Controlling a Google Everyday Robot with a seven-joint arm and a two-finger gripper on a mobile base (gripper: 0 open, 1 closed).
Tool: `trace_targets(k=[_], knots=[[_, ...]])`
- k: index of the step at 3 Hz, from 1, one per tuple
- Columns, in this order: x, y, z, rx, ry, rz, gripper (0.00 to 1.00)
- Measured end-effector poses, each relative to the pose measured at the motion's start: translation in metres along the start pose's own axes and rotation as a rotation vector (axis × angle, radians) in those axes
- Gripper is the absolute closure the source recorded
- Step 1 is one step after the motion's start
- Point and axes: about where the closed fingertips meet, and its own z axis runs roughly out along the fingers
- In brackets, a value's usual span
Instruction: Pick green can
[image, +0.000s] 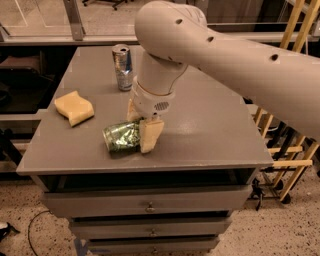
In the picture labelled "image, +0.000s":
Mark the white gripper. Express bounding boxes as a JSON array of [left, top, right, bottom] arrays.
[[127, 78, 175, 153]]

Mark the green crushed can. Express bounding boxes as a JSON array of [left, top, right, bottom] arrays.
[[103, 121, 140, 152]]

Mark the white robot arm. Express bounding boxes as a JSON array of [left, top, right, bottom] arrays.
[[131, 1, 320, 142]]

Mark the silver blue tall can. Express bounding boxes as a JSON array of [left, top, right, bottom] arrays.
[[112, 44, 133, 91]]

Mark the yellow sponge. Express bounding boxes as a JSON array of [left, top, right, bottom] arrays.
[[54, 91, 94, 127]]

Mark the grey drawer cabinet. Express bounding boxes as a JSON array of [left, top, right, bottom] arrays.
[[18, 47, 272, 243]]

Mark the top grey drawer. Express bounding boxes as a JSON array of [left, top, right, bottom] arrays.
[[42, 185, 251, 218]]

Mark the grey drawer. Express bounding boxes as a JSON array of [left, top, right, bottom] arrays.
[[88, 237, 219, 254], [70, 217, 231, 239], [42, 185, 251, 218]]

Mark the middle grey drawer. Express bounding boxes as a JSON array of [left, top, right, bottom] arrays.
[[70, 217, 231, 239]]

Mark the office chair base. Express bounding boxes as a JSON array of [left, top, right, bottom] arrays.
[[81, 0, 129, 11]]

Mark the bottom grey drawer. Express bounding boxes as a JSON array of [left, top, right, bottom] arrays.
[[88, 237, 219, 254]]

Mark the metal railing frame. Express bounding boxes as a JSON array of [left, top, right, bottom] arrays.
[[0, 0, 293, 42]]

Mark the black floor cable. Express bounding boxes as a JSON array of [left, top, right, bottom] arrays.
[[27, 209, 52, 256]]

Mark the wooden rack frame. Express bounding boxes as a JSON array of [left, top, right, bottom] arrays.
[[250, 0, 320, 209]]

